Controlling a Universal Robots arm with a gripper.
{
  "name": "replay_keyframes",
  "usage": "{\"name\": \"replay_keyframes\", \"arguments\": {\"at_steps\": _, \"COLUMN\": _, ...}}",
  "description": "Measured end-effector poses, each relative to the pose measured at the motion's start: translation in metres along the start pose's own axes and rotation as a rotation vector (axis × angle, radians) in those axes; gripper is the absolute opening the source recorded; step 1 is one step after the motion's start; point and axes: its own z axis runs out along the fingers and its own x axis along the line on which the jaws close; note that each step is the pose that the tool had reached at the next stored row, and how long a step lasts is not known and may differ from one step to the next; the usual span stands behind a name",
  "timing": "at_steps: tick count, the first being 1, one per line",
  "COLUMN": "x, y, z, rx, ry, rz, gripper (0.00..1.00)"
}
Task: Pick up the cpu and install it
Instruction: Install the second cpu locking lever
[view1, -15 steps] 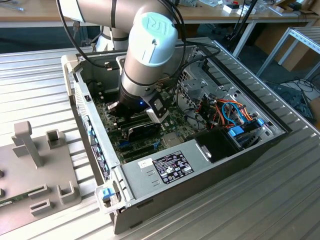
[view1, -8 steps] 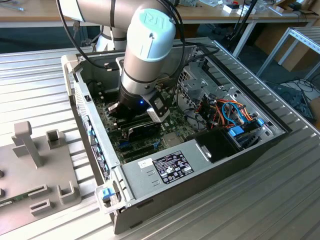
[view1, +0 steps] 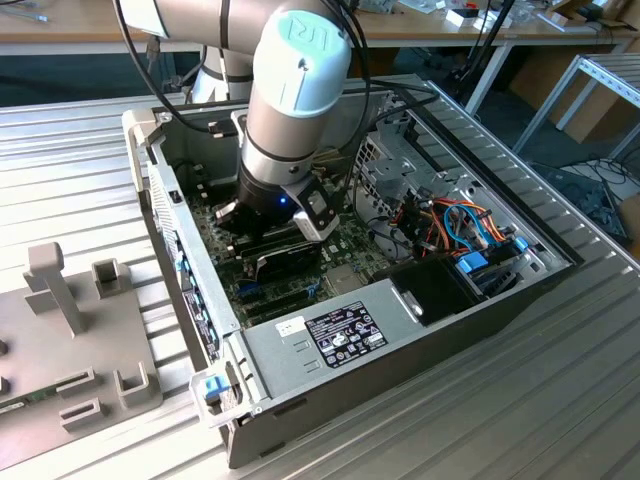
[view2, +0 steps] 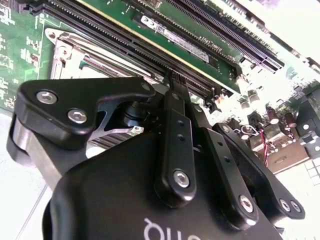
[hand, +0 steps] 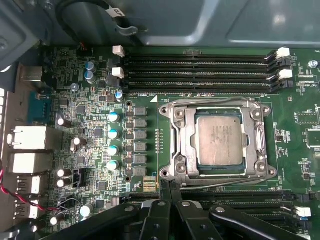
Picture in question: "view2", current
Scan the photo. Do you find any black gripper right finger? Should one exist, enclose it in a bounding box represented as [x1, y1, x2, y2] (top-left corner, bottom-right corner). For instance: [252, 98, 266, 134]
[184, 79, 306, 231]

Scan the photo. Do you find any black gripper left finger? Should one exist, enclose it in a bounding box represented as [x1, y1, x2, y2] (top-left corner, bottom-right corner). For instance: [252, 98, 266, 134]
[6, 71, 198, 208]

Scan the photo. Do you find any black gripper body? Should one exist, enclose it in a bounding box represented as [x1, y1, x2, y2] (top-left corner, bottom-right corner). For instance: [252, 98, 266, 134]
[42, 131, 284, 240]

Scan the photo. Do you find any metal socket cover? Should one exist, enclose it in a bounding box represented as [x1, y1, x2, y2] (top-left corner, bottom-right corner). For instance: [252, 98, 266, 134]
[51, 34, 163, 81]

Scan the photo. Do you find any thin metal locking lever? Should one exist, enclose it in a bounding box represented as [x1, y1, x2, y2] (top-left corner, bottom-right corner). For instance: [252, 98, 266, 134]
[58, 33, 167, 82]

